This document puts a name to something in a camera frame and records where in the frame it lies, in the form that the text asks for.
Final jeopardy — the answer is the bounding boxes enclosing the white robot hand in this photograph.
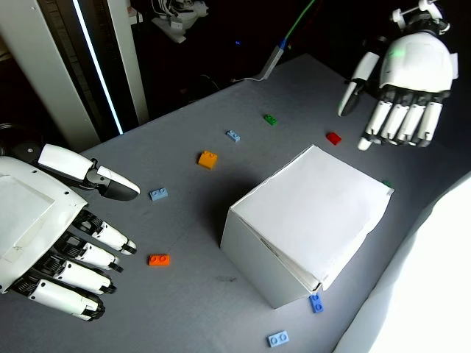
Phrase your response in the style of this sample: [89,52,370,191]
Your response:
[0,143,141,323]
[337,31,454,151]

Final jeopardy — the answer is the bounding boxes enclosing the white cardboard box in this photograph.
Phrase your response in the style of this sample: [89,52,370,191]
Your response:
[219,143,395,310]

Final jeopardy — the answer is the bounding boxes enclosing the flat orange toy brick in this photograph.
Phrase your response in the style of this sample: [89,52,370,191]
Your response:
[148,253,172,267]

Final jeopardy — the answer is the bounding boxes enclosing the grey adapter with blue plug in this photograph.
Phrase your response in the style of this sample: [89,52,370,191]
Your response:
[260,38,290,80]

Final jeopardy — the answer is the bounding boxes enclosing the wide white cabinet panel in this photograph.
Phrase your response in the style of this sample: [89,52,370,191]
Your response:
[0,0,101,154]

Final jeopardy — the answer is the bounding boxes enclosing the bright light strip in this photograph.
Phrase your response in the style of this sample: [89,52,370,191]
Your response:
[71,0,124,135]

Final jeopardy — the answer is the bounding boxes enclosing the grey table cloth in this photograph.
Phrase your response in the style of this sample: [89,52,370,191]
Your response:
[0,53,471,353]

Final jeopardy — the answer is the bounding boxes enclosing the yellow-orange toy brick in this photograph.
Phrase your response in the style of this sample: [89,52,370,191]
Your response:
[197,149,219,171]

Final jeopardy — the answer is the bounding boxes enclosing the white plastic parts pile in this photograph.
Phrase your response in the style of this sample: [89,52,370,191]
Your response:
[150,0,210,44]

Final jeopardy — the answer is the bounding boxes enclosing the green cable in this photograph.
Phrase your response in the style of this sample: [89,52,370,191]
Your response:
[283,0,317,42]

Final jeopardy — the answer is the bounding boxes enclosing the thin white cable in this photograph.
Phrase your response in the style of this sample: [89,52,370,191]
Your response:
[230,74,266,84]

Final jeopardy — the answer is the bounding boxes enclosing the narrow white post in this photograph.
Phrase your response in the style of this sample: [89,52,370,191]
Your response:
[106,0,150,124]

